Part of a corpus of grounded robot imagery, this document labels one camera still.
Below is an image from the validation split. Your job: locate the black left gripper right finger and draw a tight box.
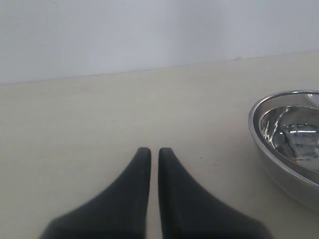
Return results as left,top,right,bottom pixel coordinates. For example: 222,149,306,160
159,147,273,239

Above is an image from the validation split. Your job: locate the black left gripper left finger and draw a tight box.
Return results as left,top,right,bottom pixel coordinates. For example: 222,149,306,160
40,147,151,239

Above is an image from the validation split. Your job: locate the small stainless steel bowl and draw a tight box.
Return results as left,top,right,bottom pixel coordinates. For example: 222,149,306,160
258,106,319,182

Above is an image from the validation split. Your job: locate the steel mesh strainer basket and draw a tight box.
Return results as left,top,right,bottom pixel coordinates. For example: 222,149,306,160
248,90,319,211

